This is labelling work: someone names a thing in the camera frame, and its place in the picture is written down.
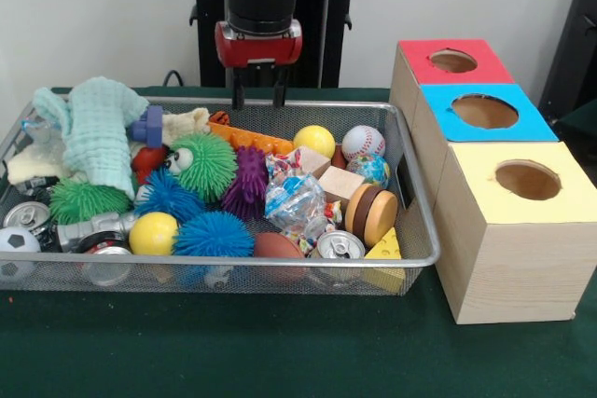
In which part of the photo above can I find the wooden box with three holes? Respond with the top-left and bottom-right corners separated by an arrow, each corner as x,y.
389,38 -> 585,324

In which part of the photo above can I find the black stand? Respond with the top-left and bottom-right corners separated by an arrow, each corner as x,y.
538,0 -> 597,125

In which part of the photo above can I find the black looped cable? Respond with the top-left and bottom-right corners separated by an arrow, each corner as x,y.
161,69 -> 187,88

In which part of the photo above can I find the small soccer ball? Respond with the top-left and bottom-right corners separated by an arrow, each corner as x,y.
0,226 -> 42,281

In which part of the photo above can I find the shallow clear mesh bin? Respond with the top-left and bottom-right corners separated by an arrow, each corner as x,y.
0,93 -> 443,297

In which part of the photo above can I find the yellow cheese wedge toy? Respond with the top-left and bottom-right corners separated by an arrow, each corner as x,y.
363,226 -> 406,295

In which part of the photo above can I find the globe print ball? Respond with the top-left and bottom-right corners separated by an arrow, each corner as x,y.
347,153 -> 393,190

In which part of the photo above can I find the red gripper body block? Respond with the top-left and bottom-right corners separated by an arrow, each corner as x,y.
214,19 -> 303,69

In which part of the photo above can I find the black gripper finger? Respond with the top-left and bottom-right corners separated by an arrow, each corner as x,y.
272,64 -> 291,108
231,66 -> 246,112

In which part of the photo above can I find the cream waffle cloth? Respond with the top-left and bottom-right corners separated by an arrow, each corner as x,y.
7,107 -> 212,185

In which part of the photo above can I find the wooden burger toy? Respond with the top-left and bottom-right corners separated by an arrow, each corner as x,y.
345,182 -> 399,248

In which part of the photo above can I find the dark green tablecloth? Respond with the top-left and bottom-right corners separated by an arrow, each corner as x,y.
0,85 -> 597,398

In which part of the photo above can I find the purple plastic toy piece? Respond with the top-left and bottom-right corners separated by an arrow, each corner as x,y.
126,104 -> 165,150

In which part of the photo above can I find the mint green waffle cloth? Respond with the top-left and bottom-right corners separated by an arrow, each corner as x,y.
31,75 -> 151,201

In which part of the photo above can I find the blue spiky ball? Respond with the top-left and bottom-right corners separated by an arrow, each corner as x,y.
172,210 -> 256,258

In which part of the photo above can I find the silver drink can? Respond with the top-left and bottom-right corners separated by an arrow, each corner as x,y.
315,228 -> 367,260

